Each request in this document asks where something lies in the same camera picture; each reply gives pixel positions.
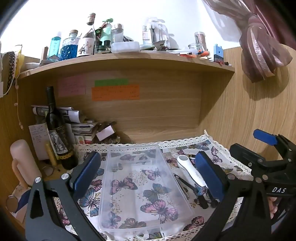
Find butterfly print lace cloth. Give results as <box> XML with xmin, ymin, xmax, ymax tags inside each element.
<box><xmin>53</xmin><ymin>129</ymin><xmax>254</xmax><ymax>241</ymax></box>

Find white handheld massager device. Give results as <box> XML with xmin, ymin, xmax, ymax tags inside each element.
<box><xmin>177</xmin><ymin>155</ymin><xmax>207</xmax><ymax>187</ymax></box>

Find dark wine bottle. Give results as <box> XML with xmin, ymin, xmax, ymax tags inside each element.
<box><xmin>46</xmin><ymin>86</ymin><xmax>78</xmax><ymax>170</ymax></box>

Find yellow candle stick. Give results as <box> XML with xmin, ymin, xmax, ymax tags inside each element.
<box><xmin>45</xmin><ymin>142</ymin><xmax>57</xmax><ymax>167</ymax></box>

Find clear glass jar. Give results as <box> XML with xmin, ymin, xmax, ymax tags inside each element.
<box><xmin>194</xmin><ymin>32</ymin><xmax>207</xmax><ymax>51</ymax></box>

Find green spray bottle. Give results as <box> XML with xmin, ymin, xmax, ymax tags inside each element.
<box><xmin>95</xmin><ymin>18</ymin><xmax>113</xmax><ymax>54</ymax></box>

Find pink tied curtain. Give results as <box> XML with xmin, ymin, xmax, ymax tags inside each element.
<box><xmin>205</xmin><ymin>1</ymin><xmax>292</xmax><ymax>82</ymax></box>

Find orange sticky note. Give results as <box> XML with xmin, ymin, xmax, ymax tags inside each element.
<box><xmin>91</xmin><ymin>84</ymin><xmax>140</xmax><ymax>101</ymax></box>

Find light blue bottle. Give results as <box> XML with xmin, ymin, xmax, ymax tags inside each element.
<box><xmin>48</xmin><ymin>36</ymin><xmax>61</xmax><ymax>57</ymax></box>

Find pink sticky note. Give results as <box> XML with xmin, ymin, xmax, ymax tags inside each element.
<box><xmin>58</xmin><ymin>76</ymin><xmax>86</xmax><ymax>97</ymax></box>

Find white rectangular case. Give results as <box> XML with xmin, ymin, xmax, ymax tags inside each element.
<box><xmin>111</xmin><ymin>41</ymin><xmax>140</xmax><ymax>54</ymax></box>

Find clear plastic storage box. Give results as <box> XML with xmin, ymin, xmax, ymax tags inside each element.
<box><xmin>98</xmin><ymin>145</ymin><xmax>193</xmax><ymax>235</ymax></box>

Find blue box on shelf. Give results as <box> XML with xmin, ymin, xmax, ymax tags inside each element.
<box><xmin>213</xmin><ymin>44</ymin><xmax>224</xmax><ymax>62</ymax></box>

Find green sticky note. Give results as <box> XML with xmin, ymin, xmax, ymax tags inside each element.
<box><xmin>94</xmin><ymin>78</ymin><xmax>129</xmax><ymax>87</ymax></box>

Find round glasses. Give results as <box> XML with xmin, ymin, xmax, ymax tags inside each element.
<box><xmin>41</xmin><ymin>165</ymin><xmax>61</xmax><ymax>177</ymax></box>

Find stack of papers and books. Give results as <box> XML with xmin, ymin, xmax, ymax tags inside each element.
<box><xmin>31</xmin><ymin>105</ymin><xmax>99</xmax><ymax>145</ymax></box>

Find person's hand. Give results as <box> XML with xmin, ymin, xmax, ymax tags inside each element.
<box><xmin>268</xmin><ymin>197</ymin><xmax>278</xmax><ymax>219</ymax></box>

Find pink cylindrical bottle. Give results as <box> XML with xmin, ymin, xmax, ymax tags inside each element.
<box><xmin>10</xmin><ymin>140</ymin><xmax>42</xmax><ymax>188</ymax></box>

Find white small box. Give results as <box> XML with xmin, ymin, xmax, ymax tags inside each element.
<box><xmin>96</xmin><ymin>126</ymin><xmax>115</xmax><ymax>141</ymax></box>

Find white handwritten note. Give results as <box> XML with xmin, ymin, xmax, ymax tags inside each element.
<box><xmin>29</xmin><ymin>123</ymin><xmax>49</xmax><ymax>161</ymax></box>

